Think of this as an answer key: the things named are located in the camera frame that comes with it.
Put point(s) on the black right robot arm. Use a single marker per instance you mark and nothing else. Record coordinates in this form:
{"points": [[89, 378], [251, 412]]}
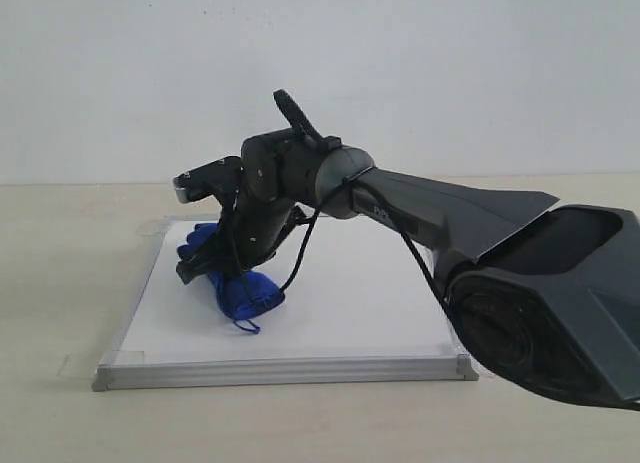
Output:
{"points": [[543, 295]]}

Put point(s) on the white board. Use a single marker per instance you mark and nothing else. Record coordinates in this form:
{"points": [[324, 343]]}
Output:
{"points": [[357, 309]]}

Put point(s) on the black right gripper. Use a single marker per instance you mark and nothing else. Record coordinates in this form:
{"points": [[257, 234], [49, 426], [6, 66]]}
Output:
{"points": [[244, 237]]}

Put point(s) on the clear tape back left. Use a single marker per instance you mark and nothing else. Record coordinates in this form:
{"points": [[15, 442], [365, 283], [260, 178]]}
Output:
{"points": [[153, 227]]}

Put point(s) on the blue cloth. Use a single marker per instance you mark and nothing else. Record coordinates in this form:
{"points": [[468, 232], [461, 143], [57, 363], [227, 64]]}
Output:
{"points": [[243, 298]]}

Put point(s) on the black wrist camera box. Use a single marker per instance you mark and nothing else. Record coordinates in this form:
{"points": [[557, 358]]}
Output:
{"points": [[219, 179]]}

